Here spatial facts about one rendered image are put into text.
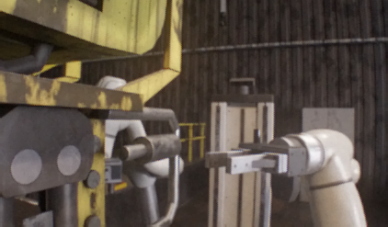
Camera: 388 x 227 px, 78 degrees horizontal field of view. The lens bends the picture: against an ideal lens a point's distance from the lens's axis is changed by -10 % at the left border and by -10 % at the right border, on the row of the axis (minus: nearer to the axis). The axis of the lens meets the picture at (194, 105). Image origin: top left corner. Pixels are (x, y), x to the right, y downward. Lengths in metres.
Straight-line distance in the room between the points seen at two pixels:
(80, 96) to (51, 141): 0.05
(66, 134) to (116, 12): 0.13
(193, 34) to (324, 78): 3.36
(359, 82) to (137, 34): 6.11
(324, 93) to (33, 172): 6.10
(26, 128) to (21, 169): 0.03
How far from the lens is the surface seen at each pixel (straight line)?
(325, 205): 0.63
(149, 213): 1.44
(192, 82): 6.78
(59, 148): 0.26
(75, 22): 0.25
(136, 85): 0.31
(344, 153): 0.65
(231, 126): 1.53
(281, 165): 0.46
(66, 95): 0.23
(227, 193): 1.59
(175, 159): 0.39
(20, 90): 0.20
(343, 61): 6.36
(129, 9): 0.32
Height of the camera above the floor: 1.65
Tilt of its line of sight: 3 degrees up
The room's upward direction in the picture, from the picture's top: 1 degrees clockwise
